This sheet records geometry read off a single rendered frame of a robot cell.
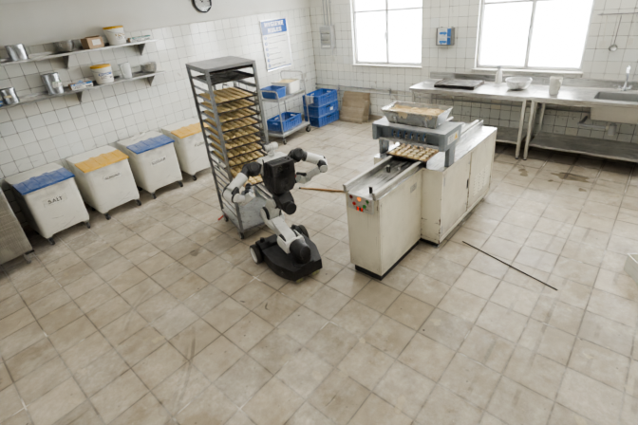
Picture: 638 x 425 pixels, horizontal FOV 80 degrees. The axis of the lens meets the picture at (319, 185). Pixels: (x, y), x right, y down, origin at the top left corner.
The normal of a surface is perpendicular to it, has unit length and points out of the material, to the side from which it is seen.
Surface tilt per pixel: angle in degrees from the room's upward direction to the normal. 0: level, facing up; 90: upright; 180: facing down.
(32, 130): 90
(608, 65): 90
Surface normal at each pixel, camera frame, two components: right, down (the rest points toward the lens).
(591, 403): -0.10, -0.89
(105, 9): 0.75, 0.23
